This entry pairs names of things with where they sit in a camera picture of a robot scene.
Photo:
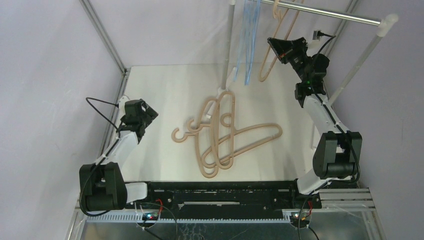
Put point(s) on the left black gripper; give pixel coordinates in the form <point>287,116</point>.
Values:
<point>149,114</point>

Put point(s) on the circuit board with led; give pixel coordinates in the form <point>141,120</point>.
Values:
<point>297,216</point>
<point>150,216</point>

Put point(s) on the silver clothes rack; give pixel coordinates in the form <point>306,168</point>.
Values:
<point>383,27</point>

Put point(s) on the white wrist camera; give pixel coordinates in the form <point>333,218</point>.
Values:
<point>317,35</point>
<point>122,101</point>

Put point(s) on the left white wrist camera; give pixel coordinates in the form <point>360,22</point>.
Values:
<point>122,101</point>

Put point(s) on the light blue wire hanger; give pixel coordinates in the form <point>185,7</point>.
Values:
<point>248,58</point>
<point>255,28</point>
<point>243,35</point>

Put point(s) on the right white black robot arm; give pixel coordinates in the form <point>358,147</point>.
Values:
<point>337,155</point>

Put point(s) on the left circuit board with LED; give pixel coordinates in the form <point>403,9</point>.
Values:
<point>150,216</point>

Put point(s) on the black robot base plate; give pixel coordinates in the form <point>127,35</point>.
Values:
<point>226,200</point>

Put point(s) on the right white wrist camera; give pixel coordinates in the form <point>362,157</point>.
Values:
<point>317,35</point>

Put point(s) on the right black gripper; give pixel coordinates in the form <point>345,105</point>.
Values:
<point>294,51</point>

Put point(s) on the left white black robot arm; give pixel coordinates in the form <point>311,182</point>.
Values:
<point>102,185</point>

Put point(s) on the right circuit board with LED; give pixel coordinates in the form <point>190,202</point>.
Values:
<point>297,216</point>

